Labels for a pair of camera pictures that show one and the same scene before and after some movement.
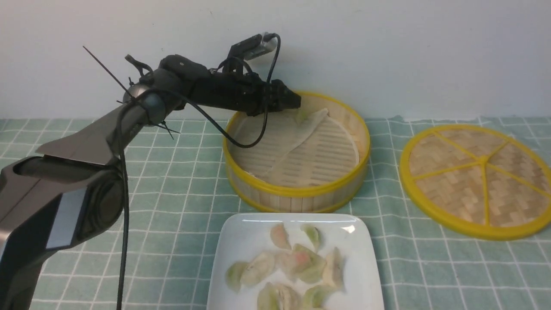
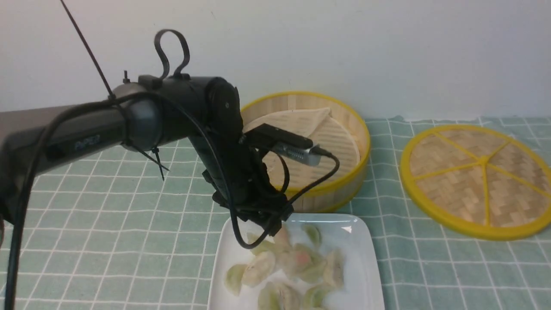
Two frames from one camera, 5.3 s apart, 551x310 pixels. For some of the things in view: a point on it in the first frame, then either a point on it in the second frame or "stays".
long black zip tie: x=121 y=85 to x=111 y=96
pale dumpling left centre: x=257 y=269 stays
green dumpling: x=233 y=275 stays
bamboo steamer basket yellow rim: x=311 y=159 stays
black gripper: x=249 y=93 to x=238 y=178
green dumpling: x=301 y=116 to x=252 y=238
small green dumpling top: x=312 y=233 stays
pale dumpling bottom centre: x=287 y=298 stays
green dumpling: x=315 y=296 stays
